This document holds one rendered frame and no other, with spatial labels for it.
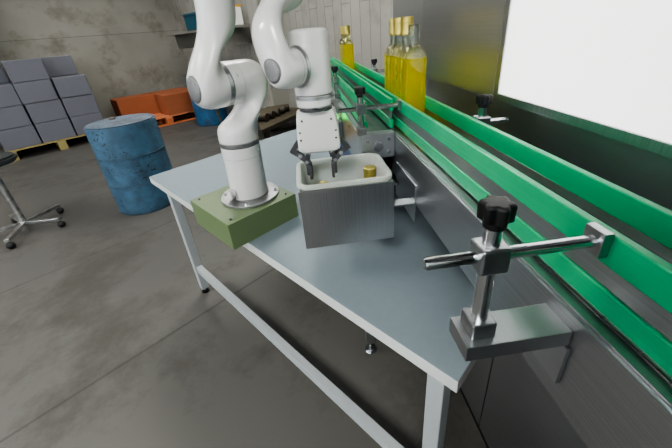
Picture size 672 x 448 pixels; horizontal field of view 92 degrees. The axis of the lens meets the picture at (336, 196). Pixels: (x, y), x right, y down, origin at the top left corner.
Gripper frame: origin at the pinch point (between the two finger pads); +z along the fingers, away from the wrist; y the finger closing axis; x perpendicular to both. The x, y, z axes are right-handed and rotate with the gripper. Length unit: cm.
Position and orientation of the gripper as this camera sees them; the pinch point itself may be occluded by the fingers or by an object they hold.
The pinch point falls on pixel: (322, 169)
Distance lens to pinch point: 81.7
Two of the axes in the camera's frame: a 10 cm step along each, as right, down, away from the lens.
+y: -10.0, 0.9, 0.0
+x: 0.4, 4.3, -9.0
